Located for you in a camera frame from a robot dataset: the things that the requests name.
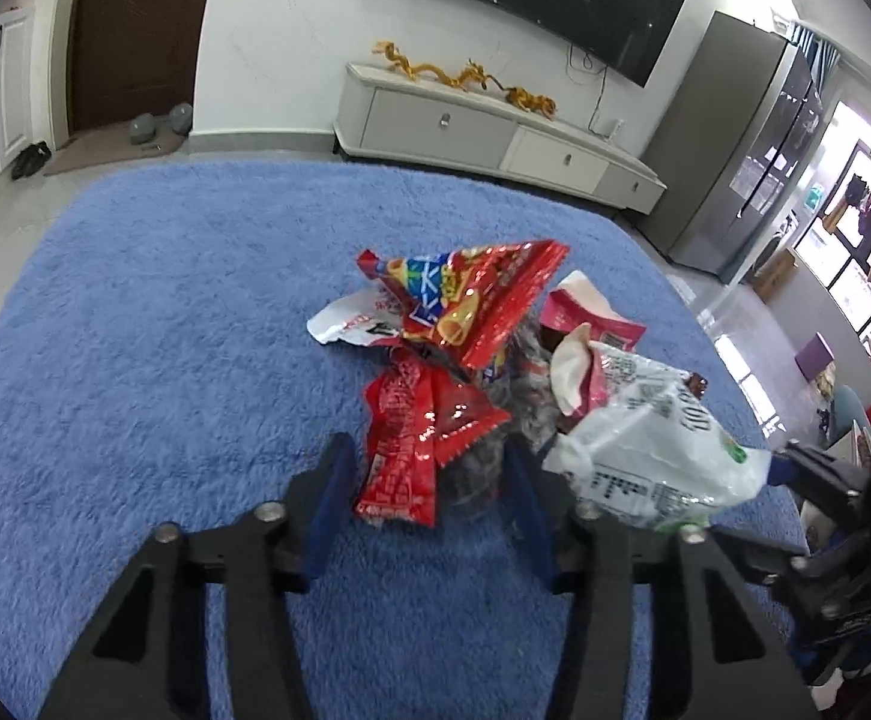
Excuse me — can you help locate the shiny red wrapper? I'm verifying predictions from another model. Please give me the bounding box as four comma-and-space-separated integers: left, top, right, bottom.
352, 349, 513, 531

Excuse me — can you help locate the long golden dragon figurine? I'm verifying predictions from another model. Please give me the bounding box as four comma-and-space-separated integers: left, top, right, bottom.
372, 41, 468, 91

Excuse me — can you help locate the cardboard box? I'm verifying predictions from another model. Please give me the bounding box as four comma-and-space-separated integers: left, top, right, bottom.
752, 249, 801, 302

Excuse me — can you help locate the white wrapper with pink inside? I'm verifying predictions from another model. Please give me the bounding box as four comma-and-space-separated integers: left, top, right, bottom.
551, 322, 610, 417

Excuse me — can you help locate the black television cable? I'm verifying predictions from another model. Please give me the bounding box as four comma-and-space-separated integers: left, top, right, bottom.
568, 45, 610, 133

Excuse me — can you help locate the pink packet with white edge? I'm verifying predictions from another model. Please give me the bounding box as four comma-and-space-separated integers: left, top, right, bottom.
538, 270, 648, 353

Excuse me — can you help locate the white wrapper with red print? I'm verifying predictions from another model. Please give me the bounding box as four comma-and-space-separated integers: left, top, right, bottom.
307, 291, 406, 350

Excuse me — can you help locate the blue curtain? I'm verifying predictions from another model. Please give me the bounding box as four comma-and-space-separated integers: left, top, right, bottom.
791, 22, 843, 91

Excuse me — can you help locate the brown entrance door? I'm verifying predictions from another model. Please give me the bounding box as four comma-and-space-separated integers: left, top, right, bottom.
67, 0, 223, 137

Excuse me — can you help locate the clear wrapper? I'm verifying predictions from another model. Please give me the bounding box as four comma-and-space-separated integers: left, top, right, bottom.
435, 315, 558, 520

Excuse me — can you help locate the large red snack bag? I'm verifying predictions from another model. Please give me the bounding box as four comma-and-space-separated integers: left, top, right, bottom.
356, 238, 571, 372

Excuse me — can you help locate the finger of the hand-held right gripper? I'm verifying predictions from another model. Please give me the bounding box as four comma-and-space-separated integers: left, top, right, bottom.
769, 444, 871, 515
707, 526, 812, 593

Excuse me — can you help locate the large white plastic bag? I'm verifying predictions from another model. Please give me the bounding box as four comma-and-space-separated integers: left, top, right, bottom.
540, 341, 774, 535

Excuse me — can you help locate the brown doormat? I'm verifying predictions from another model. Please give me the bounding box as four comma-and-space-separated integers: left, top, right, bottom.
43, 127, 190, 178

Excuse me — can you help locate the short golden dragon figurine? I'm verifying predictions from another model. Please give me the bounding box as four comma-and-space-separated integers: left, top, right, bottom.
463, 58, 508, 95

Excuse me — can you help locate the light blue chair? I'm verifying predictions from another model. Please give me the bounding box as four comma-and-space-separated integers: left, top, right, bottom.
825, 384, 861, 437

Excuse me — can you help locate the grey television cabinet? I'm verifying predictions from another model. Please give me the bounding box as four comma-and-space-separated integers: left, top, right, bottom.
332, 60, 668, 215

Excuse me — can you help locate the blue fluffy blanket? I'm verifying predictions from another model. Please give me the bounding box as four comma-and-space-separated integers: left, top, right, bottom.
0, 157, 812, 720

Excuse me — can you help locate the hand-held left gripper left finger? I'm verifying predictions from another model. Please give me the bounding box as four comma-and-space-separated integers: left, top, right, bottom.
37, 433, 357, 720

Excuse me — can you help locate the golden tiger figurine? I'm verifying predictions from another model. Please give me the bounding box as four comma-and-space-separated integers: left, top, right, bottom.
505, 86, 558, 118

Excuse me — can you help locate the grey double-door fridge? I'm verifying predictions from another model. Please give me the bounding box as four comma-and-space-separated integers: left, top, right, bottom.
668, 11, 827, 286

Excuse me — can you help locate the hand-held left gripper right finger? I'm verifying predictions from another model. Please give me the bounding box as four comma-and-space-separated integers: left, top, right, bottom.
505, 442, 819, 720

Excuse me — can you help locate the purple stool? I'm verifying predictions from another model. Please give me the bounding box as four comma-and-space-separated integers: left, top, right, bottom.
795, 331, 836, 383

